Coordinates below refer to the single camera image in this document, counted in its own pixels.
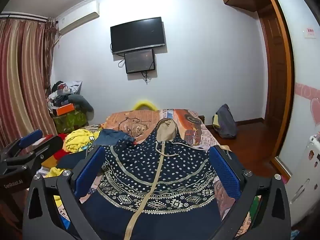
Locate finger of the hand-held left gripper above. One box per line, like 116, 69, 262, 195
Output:
0, 129, 43, 157
0, 134, 64, 176

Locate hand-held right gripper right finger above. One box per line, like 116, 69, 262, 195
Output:
209, 144, 292, 240

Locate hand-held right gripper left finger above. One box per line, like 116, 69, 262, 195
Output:
22, 145, 110, 240

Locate navy patterned hoodie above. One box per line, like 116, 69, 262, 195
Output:
79, 118, 223, 240

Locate pile of clothes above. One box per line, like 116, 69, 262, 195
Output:
46, 80, 83, 117

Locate red fluffy cloth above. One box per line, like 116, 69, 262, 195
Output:
41, 134, 68, 167

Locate yellow fleece garment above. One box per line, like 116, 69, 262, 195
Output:
46, 129, 101, 178

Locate green patterned cloth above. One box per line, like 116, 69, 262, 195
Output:
53, 111, 88, 133

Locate orange box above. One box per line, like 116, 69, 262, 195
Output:
56, 103, 76, 116

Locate blue denim jeans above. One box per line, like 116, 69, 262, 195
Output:
92, 129, 137, 147

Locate grey bag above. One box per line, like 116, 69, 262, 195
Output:
215, 104, 238, 139

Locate grey garment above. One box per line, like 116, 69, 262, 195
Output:
68, 94, 95, 121

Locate striped red curtain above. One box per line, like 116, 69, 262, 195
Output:
0, 15, 60, 155

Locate printed bed cover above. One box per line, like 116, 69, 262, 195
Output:
41, 109, 250, 240

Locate white air conditioner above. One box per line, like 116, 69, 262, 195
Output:
58, 1, 100, 35

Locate yellow ring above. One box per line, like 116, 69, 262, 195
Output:
132, 100, 159, 111

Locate black monitor cable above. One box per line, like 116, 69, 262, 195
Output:
141, 70, 153, 83

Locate pink wall sticker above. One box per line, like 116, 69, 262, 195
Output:
295, 82, 320, 128

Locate curtain rail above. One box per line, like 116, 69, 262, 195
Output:
0, 12, 48, 22

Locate small black wall monitor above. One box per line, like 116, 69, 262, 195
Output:
124, 49, 156, 74

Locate black wall television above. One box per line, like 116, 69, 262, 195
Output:
110, 17, 166, 55

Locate white wall switch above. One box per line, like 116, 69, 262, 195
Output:
303, 27, 316, 39

